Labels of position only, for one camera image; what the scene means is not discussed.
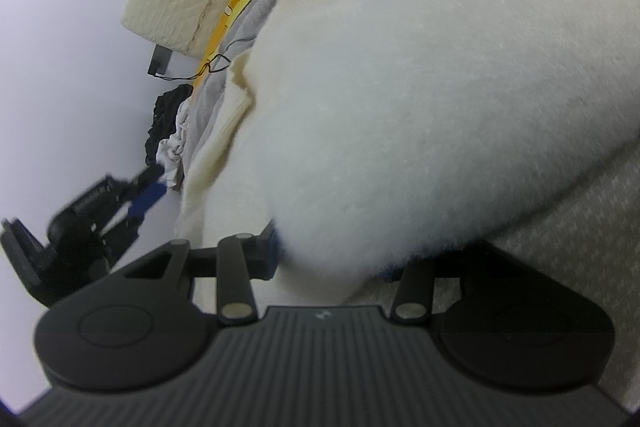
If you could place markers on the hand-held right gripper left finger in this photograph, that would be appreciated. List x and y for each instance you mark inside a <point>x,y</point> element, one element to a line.
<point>267,252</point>

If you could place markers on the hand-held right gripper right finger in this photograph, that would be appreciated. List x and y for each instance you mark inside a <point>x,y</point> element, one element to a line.
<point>412,287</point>

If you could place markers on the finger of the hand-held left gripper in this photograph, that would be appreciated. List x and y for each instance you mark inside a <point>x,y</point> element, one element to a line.
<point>147,175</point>
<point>147,200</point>

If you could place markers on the white blue grey fuzzy sweater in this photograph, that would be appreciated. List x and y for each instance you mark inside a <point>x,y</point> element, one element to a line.
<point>400,107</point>

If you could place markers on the white clothes pile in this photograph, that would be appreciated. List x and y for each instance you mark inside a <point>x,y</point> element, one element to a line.
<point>172,152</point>

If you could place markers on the black clothes pile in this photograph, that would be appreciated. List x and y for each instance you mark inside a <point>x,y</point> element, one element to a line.
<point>165,117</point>

